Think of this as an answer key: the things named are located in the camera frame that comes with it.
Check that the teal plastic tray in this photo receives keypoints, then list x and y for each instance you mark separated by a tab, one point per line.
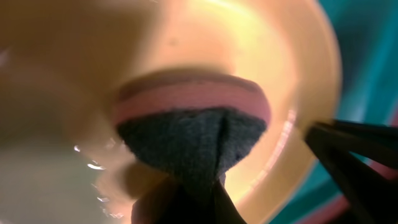
367	35

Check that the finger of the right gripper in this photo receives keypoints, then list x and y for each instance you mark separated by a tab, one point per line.
373	198

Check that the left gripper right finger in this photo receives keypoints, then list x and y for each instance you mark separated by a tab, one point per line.
225	211

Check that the green and orange sponge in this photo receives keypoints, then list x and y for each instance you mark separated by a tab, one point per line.
192	124

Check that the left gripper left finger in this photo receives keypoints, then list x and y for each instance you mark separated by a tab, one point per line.
161	205

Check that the yellow plate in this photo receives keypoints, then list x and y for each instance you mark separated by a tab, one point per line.
63	64

